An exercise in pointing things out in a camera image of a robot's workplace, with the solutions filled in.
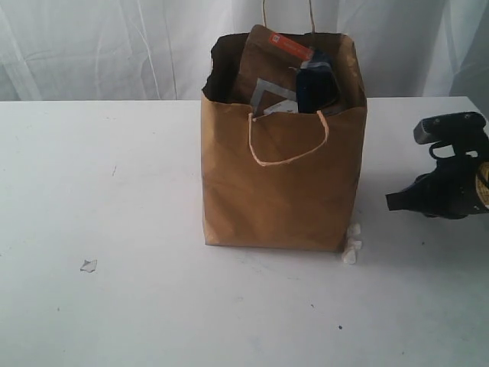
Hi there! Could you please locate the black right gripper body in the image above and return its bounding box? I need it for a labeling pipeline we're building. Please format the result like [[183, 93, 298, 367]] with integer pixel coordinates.
[[416, 155, 488, 219]]

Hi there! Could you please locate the long spaghetti packet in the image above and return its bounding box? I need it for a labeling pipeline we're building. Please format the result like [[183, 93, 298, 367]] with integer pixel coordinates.
[[296, 49, 340, 113]]

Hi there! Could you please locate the brown snack pouch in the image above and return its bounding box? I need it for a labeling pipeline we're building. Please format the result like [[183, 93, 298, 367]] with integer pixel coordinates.
[[230, 24, 313, 116]]

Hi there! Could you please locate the white blue milk carton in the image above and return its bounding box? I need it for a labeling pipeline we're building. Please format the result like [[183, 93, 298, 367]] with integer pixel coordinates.
[[264, 99, 298, 115]]

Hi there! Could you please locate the brown paper bag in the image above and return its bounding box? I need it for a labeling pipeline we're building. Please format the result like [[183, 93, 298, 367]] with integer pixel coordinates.
[[201, 32, 367, 252]]

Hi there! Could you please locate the small torn paper scrap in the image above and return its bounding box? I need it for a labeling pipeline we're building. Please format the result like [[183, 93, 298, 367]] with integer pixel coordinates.
[[79, 259, 98, 273]]

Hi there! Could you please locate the black cable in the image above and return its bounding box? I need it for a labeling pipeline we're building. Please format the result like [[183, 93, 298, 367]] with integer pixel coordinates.
[[428, 140, 478, 161]]

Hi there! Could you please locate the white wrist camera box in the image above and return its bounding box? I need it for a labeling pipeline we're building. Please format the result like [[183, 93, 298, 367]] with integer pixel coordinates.
[[413, 112, 486, 145]]

